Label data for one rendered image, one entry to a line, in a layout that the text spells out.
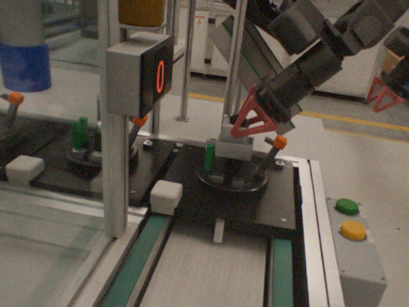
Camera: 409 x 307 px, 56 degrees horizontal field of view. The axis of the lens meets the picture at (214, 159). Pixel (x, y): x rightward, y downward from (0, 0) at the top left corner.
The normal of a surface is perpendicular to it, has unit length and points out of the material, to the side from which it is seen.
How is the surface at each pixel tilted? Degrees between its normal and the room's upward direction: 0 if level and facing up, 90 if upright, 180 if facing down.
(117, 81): 90
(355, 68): 90
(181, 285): 0
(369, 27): 75
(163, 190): 0
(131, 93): 90
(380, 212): 0
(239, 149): 89
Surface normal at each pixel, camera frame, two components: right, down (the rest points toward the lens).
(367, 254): 0.11, -0.88
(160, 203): -0.16, 0.44
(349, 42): 0.08, 0.21
